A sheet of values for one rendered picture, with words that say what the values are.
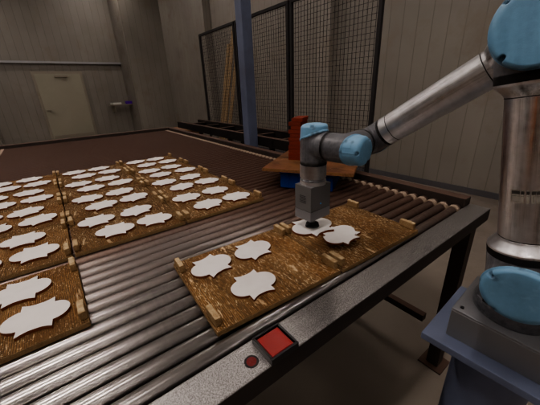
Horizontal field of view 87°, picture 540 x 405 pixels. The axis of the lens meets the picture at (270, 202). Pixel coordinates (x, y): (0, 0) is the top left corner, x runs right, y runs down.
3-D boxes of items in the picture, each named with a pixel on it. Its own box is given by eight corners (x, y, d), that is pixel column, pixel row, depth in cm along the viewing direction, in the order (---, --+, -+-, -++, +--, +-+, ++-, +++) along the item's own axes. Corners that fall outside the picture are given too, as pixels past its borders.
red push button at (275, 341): (293, 347, 65) (293, 342, 64) (272, 362, 61) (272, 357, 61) (277, 330, 69) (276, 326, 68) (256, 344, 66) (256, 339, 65)
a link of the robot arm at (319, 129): (318, 126, 71) (293, 124, 77) (317, 169, 75) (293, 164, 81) (337, 122, 76) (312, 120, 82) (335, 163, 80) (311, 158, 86)
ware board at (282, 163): (362, 155, 188) (362, 153, 187) (353, 177, 145) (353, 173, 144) (288, 152, 205) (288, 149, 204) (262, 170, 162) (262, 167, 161)
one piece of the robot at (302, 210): (308, 163, 89) (308, 211, 95) (288, 169, 84) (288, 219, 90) (334, 169, 82) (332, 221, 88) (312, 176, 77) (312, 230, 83)
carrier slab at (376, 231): (418, 234, 109) (418, 230, 109) (343, 273, 88) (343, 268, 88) (346, 206, 136) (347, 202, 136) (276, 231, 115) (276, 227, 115)
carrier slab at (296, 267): (341, 274, 88) (341, 269, 87) (218, 337, 67) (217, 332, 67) (276, 231, 115) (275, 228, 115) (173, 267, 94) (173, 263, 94)
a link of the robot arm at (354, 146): (382, 130, 71) (343, 127, 79) (357, 137, 64) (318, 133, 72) (378, 161, 74) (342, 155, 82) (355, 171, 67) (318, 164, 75)
